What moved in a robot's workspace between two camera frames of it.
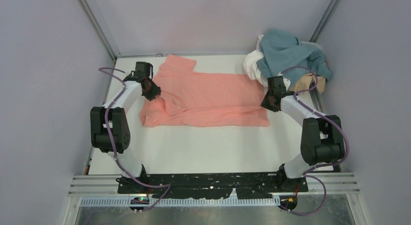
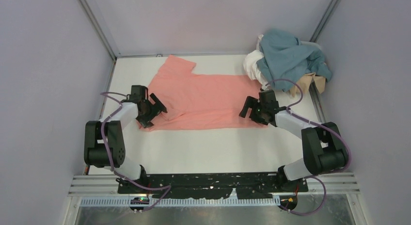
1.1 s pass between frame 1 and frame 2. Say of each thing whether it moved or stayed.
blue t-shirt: stayed
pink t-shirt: stayed
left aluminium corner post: stayed
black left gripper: moved
